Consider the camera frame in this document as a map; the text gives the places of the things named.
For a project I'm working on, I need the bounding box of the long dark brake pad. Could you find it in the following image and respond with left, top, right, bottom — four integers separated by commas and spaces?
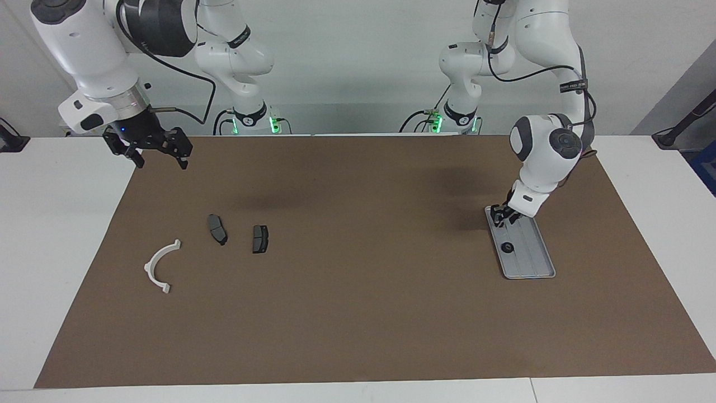
208, 214, 228, 246

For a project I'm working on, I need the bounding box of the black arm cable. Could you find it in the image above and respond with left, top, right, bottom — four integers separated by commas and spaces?
487, 0, 598, 160
115, 0, 217, 126

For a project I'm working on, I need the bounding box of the black stand pole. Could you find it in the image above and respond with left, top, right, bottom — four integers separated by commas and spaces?
652, 90, 716, 149

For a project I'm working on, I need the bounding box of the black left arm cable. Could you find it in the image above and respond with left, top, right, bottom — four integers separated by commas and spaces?
487, 0, 598, 160

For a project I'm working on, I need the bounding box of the black left base cable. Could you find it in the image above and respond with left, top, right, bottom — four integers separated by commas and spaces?
399, 84, 451, 134

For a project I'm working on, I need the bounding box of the brown table mat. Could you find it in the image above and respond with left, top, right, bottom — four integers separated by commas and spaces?
34, 134, 716, 388

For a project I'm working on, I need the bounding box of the blue box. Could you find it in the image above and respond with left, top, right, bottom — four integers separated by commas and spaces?
691, 154, 716, 196

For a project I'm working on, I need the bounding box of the white semicircular bracket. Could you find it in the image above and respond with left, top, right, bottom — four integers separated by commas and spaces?
144, 240, 182, 294

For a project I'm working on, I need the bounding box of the black right base cable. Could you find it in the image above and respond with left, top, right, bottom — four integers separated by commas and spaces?
213, 108, 235, 136

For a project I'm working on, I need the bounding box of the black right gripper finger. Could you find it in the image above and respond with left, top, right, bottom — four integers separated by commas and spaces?
161, 128, 194, 170
103, 128, 145, 169

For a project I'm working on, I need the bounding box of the black base cable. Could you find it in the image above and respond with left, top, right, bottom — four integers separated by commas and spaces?
399, 84, 451, 134
213, 108, 235, 136

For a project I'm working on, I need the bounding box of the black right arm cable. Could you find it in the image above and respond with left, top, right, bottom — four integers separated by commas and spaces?
115, 0, 217, 126

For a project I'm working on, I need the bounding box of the silver metal tray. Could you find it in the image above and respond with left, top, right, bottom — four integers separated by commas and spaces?
484, 205, 557, 279

